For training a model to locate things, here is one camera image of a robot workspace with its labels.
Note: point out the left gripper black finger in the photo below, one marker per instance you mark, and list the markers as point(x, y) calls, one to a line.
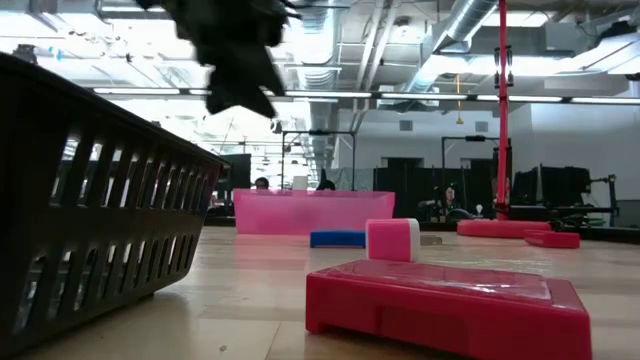
point(225, 87)
point(262, 87)

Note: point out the pink translucent plastic tray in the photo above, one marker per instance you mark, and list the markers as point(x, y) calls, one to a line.
point(310, 212)

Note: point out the blue rectangular box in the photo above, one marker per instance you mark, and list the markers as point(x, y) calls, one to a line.
point(337, 239)

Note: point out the small red white block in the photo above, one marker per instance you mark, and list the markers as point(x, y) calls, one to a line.
point(390, 240)

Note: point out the red box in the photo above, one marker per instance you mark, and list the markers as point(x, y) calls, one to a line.
point(440, 310)

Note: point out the red framed item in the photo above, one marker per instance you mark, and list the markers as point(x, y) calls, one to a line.
point(552, 240)

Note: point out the long ceiling light strip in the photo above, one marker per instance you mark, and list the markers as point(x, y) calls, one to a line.
point(325, 94)

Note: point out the person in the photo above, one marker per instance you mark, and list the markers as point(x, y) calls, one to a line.
point(261, 183)
point(450, 194)
point(326, 186)

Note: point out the white monitor back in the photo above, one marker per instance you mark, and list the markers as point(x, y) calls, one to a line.
point(300, 183)

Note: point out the black partition screen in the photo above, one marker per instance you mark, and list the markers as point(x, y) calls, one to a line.
point(410, 190)

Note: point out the black slotted plastic basket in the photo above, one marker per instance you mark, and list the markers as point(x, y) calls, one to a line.
point(100, 225)

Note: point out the red desk lamp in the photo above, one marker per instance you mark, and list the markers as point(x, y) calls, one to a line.
point(502, 150)

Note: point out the ribbed silver ventilation duct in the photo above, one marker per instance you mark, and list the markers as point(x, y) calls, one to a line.
point(317, 75)

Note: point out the black metal frame stand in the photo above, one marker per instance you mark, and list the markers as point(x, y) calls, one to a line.
point(320, 132)
point(475, 138)

